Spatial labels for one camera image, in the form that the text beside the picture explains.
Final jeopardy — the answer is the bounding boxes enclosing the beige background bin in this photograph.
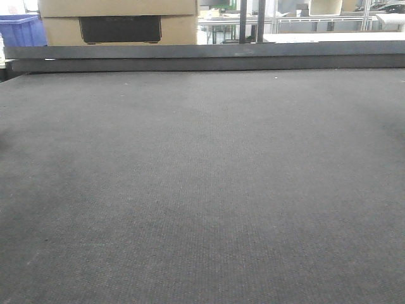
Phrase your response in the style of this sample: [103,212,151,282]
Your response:
[308,0,343,16]

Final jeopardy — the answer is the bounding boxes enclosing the lower cardboard box black print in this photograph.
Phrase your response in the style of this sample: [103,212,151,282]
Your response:
[42,16,197,46]

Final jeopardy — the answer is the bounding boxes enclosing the white background table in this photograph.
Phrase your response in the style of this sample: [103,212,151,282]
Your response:
[263,32,404,43]

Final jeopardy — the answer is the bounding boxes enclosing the grey foam board strips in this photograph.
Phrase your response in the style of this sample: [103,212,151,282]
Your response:
[4,41,404,73]

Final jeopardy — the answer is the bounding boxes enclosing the upper cardboard box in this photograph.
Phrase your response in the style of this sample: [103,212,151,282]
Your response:
[39,0,198,18]

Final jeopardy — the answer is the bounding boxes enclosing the blue crate behind table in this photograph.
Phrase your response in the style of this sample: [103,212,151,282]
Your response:
[1,14,47,47]

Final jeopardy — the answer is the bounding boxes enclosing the black vertical post left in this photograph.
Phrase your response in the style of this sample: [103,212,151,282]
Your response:
[239,0,247,44]

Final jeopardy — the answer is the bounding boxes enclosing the black vertical post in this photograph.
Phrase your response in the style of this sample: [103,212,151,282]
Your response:
[256,0,266,43]
[239,0,247,44]

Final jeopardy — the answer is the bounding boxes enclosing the black vertical post right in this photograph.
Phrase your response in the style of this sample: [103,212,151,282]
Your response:
[256,0,266,43]

